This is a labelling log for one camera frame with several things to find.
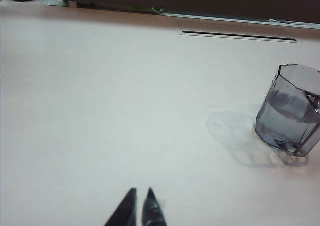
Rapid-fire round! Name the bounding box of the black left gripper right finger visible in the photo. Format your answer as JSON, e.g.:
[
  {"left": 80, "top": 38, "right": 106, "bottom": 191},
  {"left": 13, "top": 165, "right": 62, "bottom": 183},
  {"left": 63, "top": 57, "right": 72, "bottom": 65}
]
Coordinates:
[{"left": 140, "top": 186, "right": 168, "bottom": 226}]

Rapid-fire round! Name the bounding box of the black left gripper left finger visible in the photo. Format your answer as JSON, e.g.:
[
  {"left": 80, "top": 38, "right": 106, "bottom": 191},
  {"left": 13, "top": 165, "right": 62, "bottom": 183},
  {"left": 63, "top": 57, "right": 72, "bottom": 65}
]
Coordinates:
[{"left": 103, "top": 187, "right": 138, "bottom": 226}]

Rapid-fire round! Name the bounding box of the grey faceted drinking glass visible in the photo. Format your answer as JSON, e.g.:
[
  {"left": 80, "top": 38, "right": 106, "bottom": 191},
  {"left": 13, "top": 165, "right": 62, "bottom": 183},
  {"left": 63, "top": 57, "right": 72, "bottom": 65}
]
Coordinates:
[{"left": 255, "top": 63, "right": 320, "bottom": 158}]

